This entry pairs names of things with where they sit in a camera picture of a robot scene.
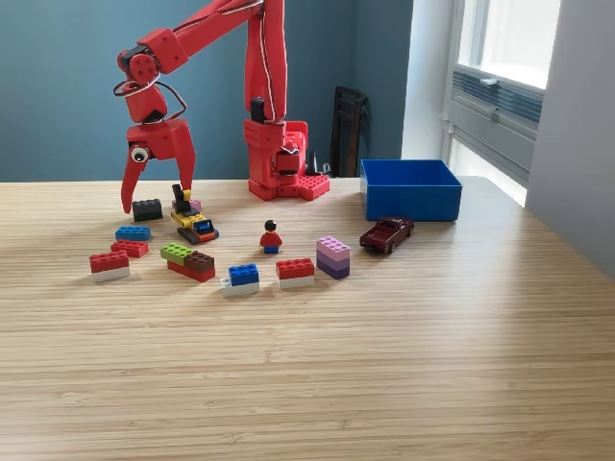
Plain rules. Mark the black brick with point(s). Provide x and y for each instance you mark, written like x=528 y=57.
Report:
x=148 y=211

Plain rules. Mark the small yellow toy digger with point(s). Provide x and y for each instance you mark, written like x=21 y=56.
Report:
x=192 y=223

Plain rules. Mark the pink and purple brick stack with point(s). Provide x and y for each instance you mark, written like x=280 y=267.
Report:
x=332 y=261

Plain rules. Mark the blue plastic bin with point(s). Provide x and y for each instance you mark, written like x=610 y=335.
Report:
x=413 y=204

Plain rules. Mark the pink flat brick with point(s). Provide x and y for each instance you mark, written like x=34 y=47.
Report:
x=196 y=205

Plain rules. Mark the red flat brick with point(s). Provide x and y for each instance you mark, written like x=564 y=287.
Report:
x=130 y=249

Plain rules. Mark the red and white brick stack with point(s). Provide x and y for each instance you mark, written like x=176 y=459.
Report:
x=109 y=264
x=294 y=270

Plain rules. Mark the green brown red brick stack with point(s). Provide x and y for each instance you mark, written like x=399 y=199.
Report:
x=189 y=269

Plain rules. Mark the toy figure with red shirt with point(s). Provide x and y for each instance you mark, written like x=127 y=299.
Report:
x=271 y=238

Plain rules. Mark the blue and white brick stack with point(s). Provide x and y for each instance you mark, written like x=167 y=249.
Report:
x=243 y=274

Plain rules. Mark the black table clamp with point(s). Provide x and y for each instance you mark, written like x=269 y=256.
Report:
x=312 y=165

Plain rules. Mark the dark folded chair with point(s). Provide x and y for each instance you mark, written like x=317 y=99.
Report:
x=353 y=134

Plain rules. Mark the dark red toy car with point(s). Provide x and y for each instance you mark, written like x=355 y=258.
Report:
x=384 y=235

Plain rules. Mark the grey vent grille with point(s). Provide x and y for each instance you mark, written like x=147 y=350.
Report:
x=514 y=103

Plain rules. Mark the window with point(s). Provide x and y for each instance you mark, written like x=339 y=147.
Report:
x=514 y=33

